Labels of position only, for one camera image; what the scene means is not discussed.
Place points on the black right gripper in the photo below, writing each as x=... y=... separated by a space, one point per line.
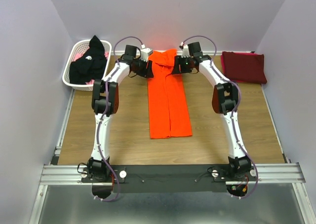
x=177 y=60

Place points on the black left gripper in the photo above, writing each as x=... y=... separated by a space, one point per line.
x=147 y=72

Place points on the orange t shirt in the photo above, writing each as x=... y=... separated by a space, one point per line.
x=168 y=110

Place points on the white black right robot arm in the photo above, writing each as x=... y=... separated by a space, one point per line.
x=225 y=102

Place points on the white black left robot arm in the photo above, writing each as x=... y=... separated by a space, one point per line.
x=105 y=103

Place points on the black t shirt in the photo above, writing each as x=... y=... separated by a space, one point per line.
x=96 y=49

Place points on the white plastic laundry basket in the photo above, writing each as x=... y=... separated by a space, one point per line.
x=81 y=47

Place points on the folded maroon t shirt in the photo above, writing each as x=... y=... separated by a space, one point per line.
x=248 y=68

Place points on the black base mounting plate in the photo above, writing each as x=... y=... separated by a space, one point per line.
x=124 y=179

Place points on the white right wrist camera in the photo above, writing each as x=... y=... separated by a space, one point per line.
x=185 y=51

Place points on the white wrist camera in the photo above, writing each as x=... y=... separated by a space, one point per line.
x=185 y=51
x=145 y=53

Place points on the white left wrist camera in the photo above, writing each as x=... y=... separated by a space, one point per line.
x=145 y=53

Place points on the aluminium extrusion rail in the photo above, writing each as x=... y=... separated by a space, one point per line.
x=268 y=174

